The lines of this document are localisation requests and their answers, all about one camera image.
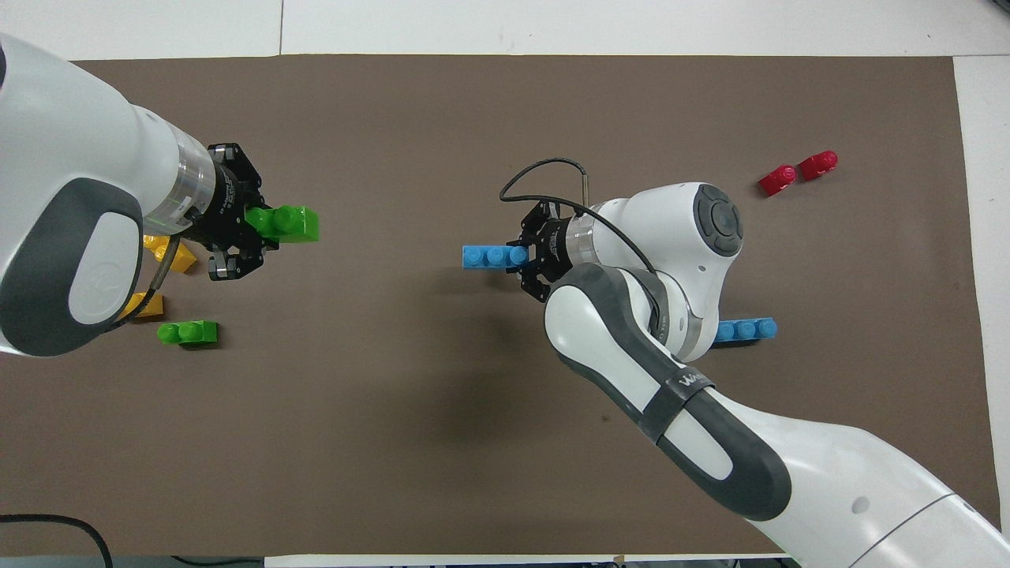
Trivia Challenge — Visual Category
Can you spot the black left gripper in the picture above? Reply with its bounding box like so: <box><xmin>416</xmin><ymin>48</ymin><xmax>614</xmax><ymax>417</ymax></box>
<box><xmin>189</xmin><ymin>144</ymin><xmax>279</xmax><ymax>282</ymax></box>

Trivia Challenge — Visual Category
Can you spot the blue three-stud toy brick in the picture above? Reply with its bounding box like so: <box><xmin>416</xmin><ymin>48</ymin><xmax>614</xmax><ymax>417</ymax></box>
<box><xmin>462</xmin><ymin>245</ymin><xmax>529</xmax><ymax>273</ymax></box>
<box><xmin>713</xmin><ymin>317</ymin><xmax>779</xmax><ymax>345</ymax></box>

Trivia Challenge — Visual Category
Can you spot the red one-stud toy brick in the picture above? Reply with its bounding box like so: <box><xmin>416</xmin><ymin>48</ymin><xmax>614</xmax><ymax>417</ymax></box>
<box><xmin>758</xmin><ymin>164</ymin><xmax>799</xmax><ymax>198</ymax></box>
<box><xmin>798</xmin><ymin>150</ymin><xmax>840</xmax><ymax>183</ymax></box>

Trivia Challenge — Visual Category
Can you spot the brown paper table mat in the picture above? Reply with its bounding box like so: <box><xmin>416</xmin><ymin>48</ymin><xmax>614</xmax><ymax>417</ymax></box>
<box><xmin>0</xmin><ymin>54</ymin><xmax>1004</xmax><ymax>558</ymax></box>

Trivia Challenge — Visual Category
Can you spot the green two-stud toy brick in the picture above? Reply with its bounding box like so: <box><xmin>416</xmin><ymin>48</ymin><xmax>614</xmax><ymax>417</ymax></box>
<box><xmin>157</xmin><ymin>320</ymin><xmax>219</xmax><ymax>346</ymax></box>
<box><xmin>245</xmin><ymin>204</ymin><xmax>321</xmax><ymax>245</ymax></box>

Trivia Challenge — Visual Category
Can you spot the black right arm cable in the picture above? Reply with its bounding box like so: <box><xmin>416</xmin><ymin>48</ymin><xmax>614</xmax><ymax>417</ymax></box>
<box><xmin>499</xmin><ymin>158</ymin><xmax>656</xmax><ymax>274</ymax></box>

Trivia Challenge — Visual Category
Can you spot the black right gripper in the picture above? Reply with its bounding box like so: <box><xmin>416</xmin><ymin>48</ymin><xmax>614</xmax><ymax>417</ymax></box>
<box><xmin>517</xmin><ymin>201</ymin><xmax>575</xmax><ymax>305</ymax></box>

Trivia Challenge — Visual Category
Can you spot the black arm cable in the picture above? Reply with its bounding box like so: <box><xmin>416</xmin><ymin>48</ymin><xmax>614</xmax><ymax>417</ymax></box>
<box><xmin>499</xmin><ymin>158</ymin><xmax>656</xmax><ymax>274</ymax></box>
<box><xmin>0</xmin><ymin>251</ymin><xmax>176</xmax><ymax>568</ymax></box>

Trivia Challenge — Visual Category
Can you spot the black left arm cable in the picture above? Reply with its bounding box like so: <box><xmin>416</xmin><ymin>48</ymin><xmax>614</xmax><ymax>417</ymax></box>
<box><xmin>0</xmin><ymin>251</ymin><xmax>176</xmax><ymax>568</ymax></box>

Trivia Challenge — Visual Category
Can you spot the black floor cable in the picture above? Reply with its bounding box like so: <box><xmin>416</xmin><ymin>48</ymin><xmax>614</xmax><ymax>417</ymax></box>
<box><xmin>170</xmin><ymin>555</ymin><xmax>266</xmax><ymax>568</ymax></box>

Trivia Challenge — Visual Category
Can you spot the yellow two-stud toy brick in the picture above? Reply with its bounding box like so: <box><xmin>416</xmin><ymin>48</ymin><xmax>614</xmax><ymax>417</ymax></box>
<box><xmin>142</xmin><ymin>234</ymin><xmax>198</xmax><ymax>275</ymax></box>
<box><xmin>118</xmin><ymin>292</ymin><xmax>166</xmax><ymax>320</ymax></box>

